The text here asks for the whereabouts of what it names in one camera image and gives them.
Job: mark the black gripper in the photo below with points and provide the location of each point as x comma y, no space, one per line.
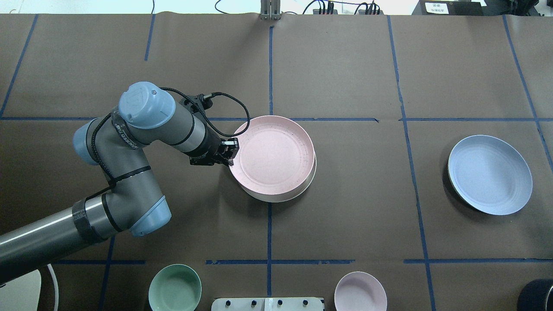
212,149

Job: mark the pink plate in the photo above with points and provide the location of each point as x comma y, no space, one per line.
275,155

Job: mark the blue plate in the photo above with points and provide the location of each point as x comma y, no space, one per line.
490,175

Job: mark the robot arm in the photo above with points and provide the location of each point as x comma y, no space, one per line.
133,200

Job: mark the cream plate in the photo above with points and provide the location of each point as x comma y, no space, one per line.
279,198

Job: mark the green bowl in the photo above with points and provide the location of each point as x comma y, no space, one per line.
176,287

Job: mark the white mounting pole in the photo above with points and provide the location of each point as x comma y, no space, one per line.
269,304

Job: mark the pink bowl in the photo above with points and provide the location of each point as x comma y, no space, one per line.
360,291

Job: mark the black power box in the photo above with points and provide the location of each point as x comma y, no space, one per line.
447,7

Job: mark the dark blue pot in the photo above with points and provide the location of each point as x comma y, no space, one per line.
537,295

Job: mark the aluminium frame post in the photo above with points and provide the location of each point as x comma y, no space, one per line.
270,10

